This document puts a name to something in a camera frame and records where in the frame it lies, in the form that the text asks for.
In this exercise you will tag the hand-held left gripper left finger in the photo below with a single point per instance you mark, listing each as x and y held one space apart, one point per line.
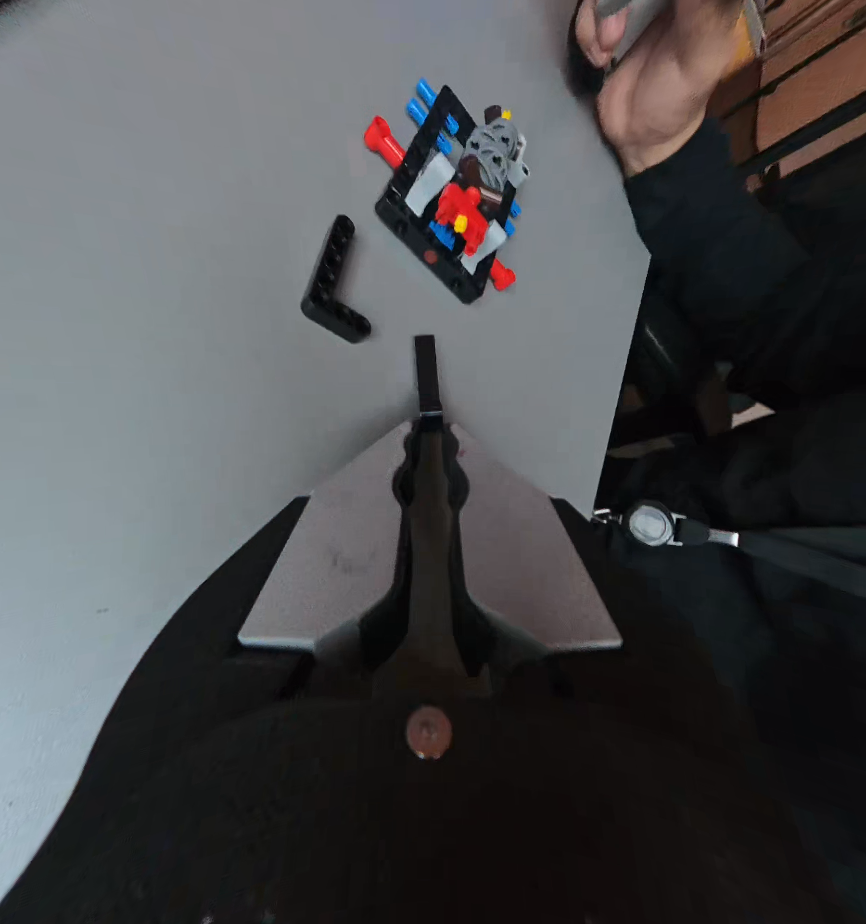
332 563

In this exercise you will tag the person's right forearm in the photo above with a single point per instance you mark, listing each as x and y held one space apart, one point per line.
729 252

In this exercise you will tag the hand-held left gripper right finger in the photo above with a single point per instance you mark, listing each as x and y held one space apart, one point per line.
534 570

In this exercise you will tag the person's right hand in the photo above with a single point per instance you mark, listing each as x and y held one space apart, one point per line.
671 94

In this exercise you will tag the lego engine frame assembly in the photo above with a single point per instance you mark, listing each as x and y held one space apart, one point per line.
454 195

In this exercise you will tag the black office chair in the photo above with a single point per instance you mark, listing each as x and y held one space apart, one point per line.
664 361

